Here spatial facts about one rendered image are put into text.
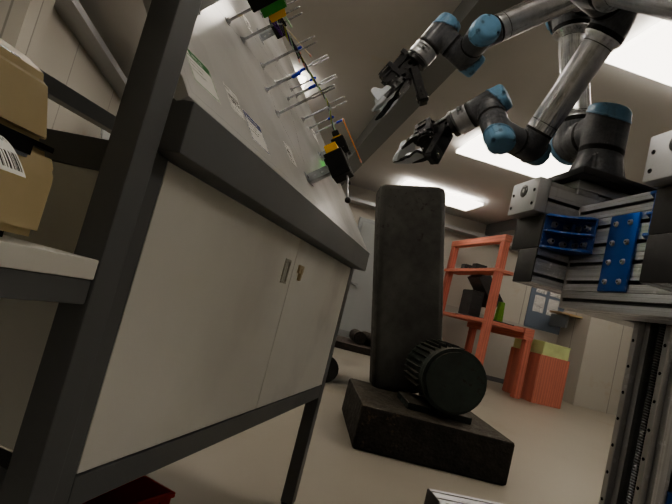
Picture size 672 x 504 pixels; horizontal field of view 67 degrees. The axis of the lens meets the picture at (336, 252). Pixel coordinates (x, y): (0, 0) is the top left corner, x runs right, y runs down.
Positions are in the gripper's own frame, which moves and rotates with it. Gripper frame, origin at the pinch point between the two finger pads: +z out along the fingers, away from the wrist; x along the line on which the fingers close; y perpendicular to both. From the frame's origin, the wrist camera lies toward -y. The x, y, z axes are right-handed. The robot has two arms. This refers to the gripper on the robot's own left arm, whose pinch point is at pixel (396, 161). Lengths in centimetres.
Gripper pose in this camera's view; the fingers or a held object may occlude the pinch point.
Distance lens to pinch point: 154.8
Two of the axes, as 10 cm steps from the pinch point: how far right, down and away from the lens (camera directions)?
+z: -7.8, 3.9, 4.9
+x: -6.2, -5.9, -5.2
